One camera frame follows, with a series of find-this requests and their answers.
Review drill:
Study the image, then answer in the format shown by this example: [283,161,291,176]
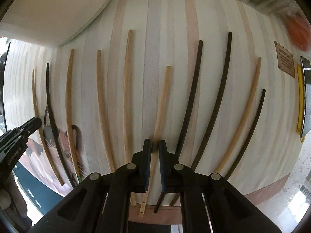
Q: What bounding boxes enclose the thin black chopstick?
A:
[46,63,76,188]
[225,89,266,180]

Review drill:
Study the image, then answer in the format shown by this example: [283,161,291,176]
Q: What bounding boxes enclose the dark brown chopstick centre right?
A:
[153,40,204,214]

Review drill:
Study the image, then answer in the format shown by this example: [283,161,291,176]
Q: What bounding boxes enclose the long light wooden chopstick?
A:
[123,29,137,207]

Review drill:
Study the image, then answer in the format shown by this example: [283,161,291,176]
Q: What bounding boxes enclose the wooden utensil holder box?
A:
[1,0,110,47]

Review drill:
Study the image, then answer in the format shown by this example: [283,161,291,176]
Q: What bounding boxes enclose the dark brown chopstick long right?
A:
[169,31,232,207]

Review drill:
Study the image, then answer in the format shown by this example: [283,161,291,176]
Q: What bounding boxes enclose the brown paper label card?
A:
[274,41,295,78]

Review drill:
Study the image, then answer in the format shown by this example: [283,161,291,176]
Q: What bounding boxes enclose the yellow black edged tray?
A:
[297,56,310,141]

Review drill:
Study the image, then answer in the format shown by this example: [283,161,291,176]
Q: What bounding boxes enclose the orange red plastic item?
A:
[285,16,310,52]

